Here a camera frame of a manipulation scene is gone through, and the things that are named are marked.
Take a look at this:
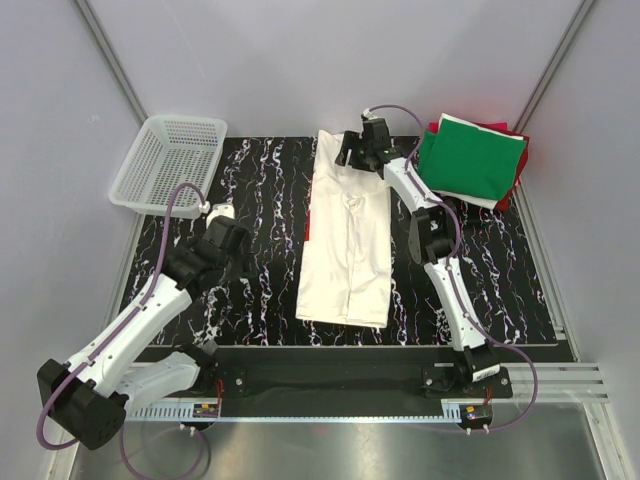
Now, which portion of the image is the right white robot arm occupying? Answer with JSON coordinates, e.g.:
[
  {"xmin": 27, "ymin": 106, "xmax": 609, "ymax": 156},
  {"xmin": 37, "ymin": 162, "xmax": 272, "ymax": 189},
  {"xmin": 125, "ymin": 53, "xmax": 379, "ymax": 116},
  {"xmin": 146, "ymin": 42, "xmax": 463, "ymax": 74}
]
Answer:
[{"xmin": 335, "ymin": 113, "xmax": 500, "ymax": 397}]

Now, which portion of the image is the white t shirt red print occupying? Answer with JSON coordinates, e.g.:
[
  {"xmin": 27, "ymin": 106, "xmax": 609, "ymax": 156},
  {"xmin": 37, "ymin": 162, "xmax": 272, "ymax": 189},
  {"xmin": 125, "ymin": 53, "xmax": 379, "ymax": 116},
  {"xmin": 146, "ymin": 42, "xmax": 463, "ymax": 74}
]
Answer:
[{"xmin": 295, "ymin": 130, "xmax": 392, "ymax": 328}]

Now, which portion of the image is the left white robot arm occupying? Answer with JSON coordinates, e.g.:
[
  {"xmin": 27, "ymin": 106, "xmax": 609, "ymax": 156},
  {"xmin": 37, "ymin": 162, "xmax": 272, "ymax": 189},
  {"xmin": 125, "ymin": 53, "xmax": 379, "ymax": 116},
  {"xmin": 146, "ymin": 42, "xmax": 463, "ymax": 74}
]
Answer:
[{"xmin": 37, "ymin": 203, "xmax": 253, "ymax": 450}]

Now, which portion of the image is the white plastic mesh basket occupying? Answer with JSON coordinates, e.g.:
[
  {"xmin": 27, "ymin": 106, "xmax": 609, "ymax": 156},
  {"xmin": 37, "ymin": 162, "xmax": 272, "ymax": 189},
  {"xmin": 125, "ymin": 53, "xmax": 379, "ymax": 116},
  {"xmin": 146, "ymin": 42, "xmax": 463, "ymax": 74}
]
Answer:
[{"xmin": 108, "ymin": 115, "xmax": 228, "ymax": 219}]

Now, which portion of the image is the aluminium corner post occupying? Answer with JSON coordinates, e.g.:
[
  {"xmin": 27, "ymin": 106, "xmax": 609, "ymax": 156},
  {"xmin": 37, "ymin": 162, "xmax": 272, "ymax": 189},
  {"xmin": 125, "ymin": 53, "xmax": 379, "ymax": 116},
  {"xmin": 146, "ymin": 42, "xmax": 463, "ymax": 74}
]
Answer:
[
  {"xmin": 72, "ymin": 0, "xmax": 148, "ymax": 125},
  {"xmin": 515, "ymin": 0, "xmax": 600, "ymax": 133}
]

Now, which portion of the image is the black marble pattern mat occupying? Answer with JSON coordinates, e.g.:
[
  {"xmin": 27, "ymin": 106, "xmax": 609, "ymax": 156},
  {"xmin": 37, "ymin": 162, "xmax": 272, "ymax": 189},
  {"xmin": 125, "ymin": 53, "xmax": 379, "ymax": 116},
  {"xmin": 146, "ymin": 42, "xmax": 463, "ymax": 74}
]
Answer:
[{"xmin": 152, "ymin": 137, "xmax": 556, "ymax": 348}]

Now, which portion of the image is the right aluminium corner post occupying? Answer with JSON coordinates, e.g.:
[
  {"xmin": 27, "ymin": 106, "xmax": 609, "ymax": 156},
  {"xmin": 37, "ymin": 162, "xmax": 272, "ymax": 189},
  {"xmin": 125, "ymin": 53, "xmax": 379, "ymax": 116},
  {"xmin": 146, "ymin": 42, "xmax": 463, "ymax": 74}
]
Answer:
[{"xmin": 515, "ymin": 0, "xmax": 600, "ymax": 133}]

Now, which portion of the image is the white slotted cable duct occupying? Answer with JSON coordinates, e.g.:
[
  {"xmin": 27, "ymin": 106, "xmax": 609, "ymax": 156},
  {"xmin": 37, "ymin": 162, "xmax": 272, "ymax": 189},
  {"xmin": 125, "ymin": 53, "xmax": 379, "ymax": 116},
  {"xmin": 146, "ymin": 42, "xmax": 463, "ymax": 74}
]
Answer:
[{"xmin": 128, "ymin": 399, "xmax": 461, "ymax": 424}]

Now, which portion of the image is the white folded t shirt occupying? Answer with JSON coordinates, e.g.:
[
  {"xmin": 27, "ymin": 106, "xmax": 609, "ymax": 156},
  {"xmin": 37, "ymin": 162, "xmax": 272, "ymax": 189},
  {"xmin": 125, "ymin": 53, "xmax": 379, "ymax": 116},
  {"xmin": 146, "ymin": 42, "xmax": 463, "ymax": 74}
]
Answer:
[{"xmin": 424, "ymin": 112, "xmax": 526, "ymax": 211}]

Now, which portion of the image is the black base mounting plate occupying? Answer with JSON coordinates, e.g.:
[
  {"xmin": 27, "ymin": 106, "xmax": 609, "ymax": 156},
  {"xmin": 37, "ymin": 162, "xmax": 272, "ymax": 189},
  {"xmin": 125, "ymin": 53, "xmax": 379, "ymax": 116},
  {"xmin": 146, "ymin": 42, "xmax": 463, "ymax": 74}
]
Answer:
[{"xmin": 129, "ymin": 344, "xmax": 514, "ymax": 419}]

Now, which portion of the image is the left aluminium corner post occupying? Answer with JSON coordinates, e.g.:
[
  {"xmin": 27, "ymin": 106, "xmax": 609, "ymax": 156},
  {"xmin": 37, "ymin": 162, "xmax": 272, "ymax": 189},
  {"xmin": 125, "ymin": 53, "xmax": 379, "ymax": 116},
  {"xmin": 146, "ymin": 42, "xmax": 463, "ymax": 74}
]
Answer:
[{"xmin": 72, "ymin": 0, "xmax": 148, "ymax": 125}]

